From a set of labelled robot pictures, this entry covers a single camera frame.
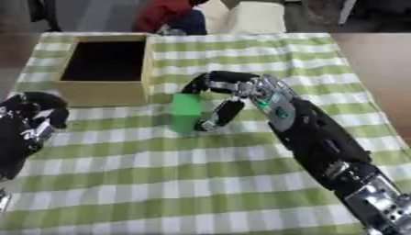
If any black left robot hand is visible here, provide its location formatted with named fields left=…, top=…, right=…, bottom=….
left=0, top=91, right=72, bottom=182

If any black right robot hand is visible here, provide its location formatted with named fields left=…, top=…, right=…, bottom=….
left=180, top=70, right=374, bottom=191

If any green rectangular block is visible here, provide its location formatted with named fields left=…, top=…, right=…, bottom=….
left=168, top=93, right=205, bottom=134

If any tan cardboard box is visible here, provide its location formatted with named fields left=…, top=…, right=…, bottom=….
left=51, top=32, right=158, bottom=108

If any dark tripod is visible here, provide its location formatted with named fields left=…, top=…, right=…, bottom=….
left=26, top=0, right=64, bottom=33

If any white covered chair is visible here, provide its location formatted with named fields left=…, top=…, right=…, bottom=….
left=204, top=0, right=289, bottom=35

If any red and navy bag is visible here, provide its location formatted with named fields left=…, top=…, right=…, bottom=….
left=131, top=0, right=209, bottom=36

